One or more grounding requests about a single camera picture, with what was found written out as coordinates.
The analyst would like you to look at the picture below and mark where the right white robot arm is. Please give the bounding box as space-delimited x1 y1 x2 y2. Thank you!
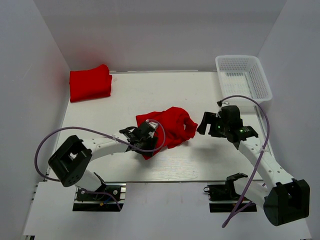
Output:
197 105 310 226

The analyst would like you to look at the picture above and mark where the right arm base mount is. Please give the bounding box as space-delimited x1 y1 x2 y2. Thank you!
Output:
203 183 258 214

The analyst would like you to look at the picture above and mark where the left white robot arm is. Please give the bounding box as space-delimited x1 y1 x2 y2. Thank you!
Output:
48 119 160 200

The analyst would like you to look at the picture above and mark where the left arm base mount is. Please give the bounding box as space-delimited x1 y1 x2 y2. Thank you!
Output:
72 183 126 212

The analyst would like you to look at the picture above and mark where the red t shirt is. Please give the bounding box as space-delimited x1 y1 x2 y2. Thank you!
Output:
69 64 113 103
135 106 198 149

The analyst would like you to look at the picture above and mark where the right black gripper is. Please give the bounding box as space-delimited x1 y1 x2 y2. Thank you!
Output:
197 111 230 138

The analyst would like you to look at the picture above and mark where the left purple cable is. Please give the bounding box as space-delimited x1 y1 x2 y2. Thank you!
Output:
36 120 166 211

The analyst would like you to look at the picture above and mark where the folded red t shirt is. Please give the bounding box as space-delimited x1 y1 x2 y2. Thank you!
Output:
69 64 113 103

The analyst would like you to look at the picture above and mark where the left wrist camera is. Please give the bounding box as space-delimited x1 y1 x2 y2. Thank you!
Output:
144 119 159 131

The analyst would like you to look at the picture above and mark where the white plastic basket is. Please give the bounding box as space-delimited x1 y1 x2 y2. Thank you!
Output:
215 55 273 104

